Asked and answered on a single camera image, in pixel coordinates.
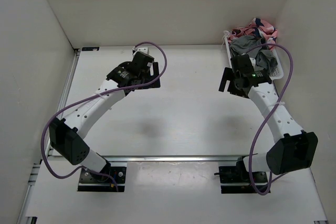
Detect grey shorts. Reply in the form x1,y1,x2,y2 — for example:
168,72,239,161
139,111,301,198
229,35,278,74

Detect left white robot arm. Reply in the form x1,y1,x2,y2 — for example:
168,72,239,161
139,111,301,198
48,57,162,182

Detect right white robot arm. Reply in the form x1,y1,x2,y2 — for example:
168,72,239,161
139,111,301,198
219,67,318,182

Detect pink patterned shorts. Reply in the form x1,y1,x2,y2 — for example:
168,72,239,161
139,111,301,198
222,17,278,51

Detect white plastic basket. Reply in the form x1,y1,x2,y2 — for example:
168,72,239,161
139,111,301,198
223,42,284,80

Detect black corner label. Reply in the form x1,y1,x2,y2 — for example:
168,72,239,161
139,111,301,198
81,47,100,51

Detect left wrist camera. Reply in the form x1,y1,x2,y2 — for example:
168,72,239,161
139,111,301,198
130,49,154,75

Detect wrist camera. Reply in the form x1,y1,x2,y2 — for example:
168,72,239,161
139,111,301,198
231,55,254,74
130,49,154,75

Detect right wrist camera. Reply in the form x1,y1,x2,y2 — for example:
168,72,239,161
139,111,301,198
231,55,254,74

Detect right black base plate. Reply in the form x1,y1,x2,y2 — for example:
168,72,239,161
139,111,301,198
214,166,268,194

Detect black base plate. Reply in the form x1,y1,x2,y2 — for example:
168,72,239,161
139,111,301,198
214,166,268,194
77,166,127,193

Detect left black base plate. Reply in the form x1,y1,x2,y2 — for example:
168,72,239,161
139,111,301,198
77,166,127,193

